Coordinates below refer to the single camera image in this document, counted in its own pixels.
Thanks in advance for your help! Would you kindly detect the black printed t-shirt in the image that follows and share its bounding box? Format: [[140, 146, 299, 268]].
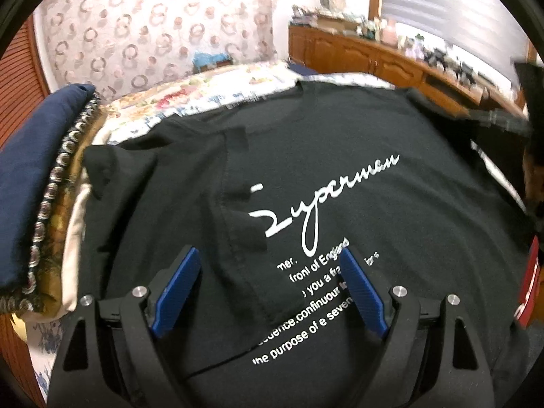
[[79, 81, 536, 407]]

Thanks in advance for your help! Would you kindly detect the beaded cushion mat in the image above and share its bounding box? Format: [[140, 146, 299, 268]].
[[1, 89, 105, 317]]

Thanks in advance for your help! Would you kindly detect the blue floral white cloth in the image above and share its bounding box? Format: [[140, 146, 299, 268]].
[[25, 72, 397, 400]]

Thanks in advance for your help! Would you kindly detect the pink bottle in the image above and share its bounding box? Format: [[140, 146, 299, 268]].
[[381, 18, 398, 49]]

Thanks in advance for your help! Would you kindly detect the pink floral bedspread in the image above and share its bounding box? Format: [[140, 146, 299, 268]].
[[104, 61, 301, 126]]

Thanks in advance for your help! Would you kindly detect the navy folded blanket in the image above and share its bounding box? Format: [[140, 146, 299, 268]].
[[1, 84, 95, 294]]

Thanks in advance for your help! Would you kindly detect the wooden sideboard cabinet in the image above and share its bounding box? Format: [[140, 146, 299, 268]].
[[289, 25, 524, 117]]

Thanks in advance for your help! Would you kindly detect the blue item on box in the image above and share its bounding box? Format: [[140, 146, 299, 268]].
[[193, 53, 232, 73]]

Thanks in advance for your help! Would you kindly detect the brown louvered wardrobe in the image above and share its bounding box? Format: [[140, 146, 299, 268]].
[[0, 16, 50, 148]]

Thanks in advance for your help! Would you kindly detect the pink circle patterned curtain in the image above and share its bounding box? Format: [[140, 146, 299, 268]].
[[34, 0, 277, 100]]

